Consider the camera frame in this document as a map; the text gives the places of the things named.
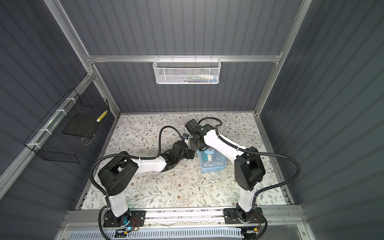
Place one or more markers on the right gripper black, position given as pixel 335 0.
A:
pixel 192 144

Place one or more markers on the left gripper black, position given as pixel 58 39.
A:
pixel 189 155

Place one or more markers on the blue plastic tool box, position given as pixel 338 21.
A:
pixel 211 160

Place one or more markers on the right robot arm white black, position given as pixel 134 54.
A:
pixel 249 169

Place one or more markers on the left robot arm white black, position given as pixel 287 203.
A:
pixel 116 175

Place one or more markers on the markers in white basket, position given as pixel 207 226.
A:
pixel 206 78

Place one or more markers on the yellow green marker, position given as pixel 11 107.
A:
pixel 101 116

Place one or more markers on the black pad in basket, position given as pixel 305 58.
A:
pixel 82 125

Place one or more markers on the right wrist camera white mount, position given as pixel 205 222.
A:
pixel 191 126

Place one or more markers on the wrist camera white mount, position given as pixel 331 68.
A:
pixel 191 126
pixel 186 137

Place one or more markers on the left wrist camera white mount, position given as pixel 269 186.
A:
pixel 186 137

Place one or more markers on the white wire mesh basket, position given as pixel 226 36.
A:
pixel 170 73

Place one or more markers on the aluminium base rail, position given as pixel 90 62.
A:
pixel 281 222

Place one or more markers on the black wire basket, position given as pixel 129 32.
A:
pixel 47 140

